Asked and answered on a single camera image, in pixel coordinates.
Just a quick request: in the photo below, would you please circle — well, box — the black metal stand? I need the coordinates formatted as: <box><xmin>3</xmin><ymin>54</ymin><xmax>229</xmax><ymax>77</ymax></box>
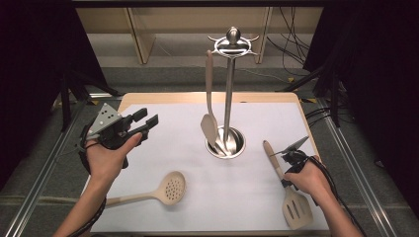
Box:
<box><xmin>59</xmin><ymin>70</ymin><xmax>122</xmax><ymax>132</ymax></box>
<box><xmin>280</xmin><ymin>65</ymin><xmax>342</xmax><ymax>127</ymax></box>

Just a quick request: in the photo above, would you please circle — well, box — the white table cover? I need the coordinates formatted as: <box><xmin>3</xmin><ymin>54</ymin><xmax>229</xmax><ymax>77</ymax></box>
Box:
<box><xmin>90</xmin><ymin>102</ymin><xmax>330</xmax><ymax>233</ymax></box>

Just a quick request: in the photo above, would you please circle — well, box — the person's left hand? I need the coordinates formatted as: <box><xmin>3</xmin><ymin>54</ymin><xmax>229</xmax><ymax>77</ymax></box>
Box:
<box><xmin>85</xmin><ymin>132</ymin><xmax>143</xmax><ymax>183</ymax></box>

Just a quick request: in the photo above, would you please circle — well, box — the light wooden desk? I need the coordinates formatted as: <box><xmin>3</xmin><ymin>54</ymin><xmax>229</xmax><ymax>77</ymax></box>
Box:
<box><xmin>75</xmin><ymin>7</ymin><xmax>324</xmax><ymax>65</ymax></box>

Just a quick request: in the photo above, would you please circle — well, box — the aluminium floor rail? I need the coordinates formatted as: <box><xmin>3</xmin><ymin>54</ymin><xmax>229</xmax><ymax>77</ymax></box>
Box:
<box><xmin>316</xmin><ymin>98</ymin><xmax>401</xmax><ymax>237</ymax></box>
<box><xmin>3</xmin><ymin>98</ymin><xmax>87</xmax><ymax>237</ymax></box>

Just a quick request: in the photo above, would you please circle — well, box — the black floor cable bundle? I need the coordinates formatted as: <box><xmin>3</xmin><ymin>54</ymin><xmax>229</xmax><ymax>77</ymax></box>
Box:
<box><xmin>304</xmin><ymin>107</ymin><xmax>334</xmax><ymax>128</ymax></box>
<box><xmin>266</xmin><ymin>6</ymin><xmax>319</xmax><ymax>78</ymax></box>

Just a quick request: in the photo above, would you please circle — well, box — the beige slotted turner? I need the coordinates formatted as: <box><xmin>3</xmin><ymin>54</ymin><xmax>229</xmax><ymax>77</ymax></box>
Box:
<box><xmin>262</xmin><ymin>139</ymin><xmax>314</xmax><ymax>231</ymax></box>

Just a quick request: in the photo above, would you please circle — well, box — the steel utensil rack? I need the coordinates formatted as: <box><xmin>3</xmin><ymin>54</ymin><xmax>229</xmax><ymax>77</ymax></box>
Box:
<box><xmin>206</xmin><ymin>26</ymin><xmax>261</xmax><ymax>161</ymax></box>

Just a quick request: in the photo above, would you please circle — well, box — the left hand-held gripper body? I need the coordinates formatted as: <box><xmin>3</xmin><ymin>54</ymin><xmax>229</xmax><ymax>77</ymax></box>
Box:
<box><xmin>86</xmin><ymin>102</ymin><xmax>148</xmax><ymax>151</ymax></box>

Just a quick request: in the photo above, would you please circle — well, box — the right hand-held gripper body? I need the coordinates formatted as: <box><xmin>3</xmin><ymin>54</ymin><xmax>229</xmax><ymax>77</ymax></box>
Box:
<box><xmin>279</xmin><ymin>135</ymin><xmax>312</xmax><ymax>175</ymax></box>

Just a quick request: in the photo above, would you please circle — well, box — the black curtain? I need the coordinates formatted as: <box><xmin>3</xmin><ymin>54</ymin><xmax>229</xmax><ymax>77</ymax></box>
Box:
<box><xmin>302</xmin><ymin>0</ymin><xmax>419</xmax><ymax>228</ymax></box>
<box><xmin>0</xmin><ymin>0</ymin><xmax>110</xmax><ymax>191</ymax></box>

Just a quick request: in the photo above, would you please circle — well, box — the beige solid spatula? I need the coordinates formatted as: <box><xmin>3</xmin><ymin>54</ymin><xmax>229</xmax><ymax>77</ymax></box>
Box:
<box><xmin>200</xmin><ymin>49</ymin><xmax>221</xmax><ymax>150</ymax></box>

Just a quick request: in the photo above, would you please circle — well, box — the person's right hand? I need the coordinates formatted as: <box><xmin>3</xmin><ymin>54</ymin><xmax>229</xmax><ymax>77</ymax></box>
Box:
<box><xmin>283</xmin><ymin>157</ymin><xmax>334</xmax><ymax>202</ymax></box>

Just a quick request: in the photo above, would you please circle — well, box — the beige skimmer spoon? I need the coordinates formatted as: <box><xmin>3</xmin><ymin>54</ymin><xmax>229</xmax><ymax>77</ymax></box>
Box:
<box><xmin>105</xmin><ymin>170</ymin><xmax>188</xmax><ymax>209</ymax></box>

